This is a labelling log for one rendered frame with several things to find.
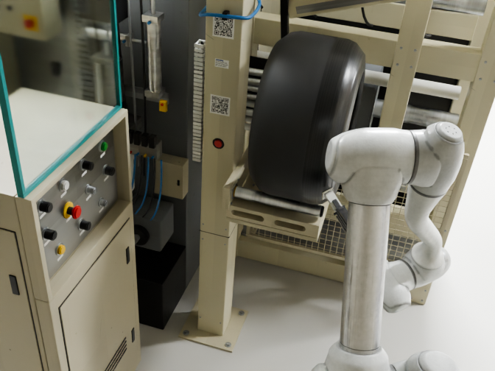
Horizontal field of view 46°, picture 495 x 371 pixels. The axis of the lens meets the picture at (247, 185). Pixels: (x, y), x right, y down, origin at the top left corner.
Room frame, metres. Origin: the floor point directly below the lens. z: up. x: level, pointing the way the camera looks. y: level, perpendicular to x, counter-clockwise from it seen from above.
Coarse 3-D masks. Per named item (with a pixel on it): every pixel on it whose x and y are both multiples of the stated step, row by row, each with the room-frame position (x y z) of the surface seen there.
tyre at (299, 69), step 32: (288, 64) 1.77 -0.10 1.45; (320, 64) 1.77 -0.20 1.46; (352, 64) 1.80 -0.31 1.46; (256, 96) 1.74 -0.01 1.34; (288, 96) 1.69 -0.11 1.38; (320, 96) 1.67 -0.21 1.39; (352, 96) 1.71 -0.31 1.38; (256, 128) 1.67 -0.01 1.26; (288, 128) 1.64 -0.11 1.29; (320, 128) 1.62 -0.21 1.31; (352, 128) 2.04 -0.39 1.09; (256, 160) 1.65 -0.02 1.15; (288, 160) 1.61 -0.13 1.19; (320, 160) 1.59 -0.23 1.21; (288, 192) 1.66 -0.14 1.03; (320, 192) 1.62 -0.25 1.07
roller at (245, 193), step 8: (240, 192) 1.80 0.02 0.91; (248, 192) 1.80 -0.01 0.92; (256, 192) 1.80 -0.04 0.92; (248, 200) 1.79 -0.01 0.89; (256, 200) 1.78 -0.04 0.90; (264, 200) 1.77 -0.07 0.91; (272, 200) 1.77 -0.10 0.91; (280, 200) 1.76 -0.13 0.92; (288, 200) 1.76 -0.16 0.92; (288, 208) 1.75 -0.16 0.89; (296, 208) 1.74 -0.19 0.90; (304, 208) 1.74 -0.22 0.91; (312, 208) 1.73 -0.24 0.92; (320, 208) 1.73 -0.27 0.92; (320, 216) 1.72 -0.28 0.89
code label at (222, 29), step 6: (216, 18) 1.90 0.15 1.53; (228, 18) 1.89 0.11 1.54; (216, 24) 1.90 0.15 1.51; (222, 24) 1.90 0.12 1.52; (228, 24) 1.89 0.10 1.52; (216, 30) 1.90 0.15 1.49; (222, 30) 1.90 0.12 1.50; (228, 30) 1.89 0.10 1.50; (216, 36) 1.90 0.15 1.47; (222, 36) 1.90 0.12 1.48; (228, 36) 1.89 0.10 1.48
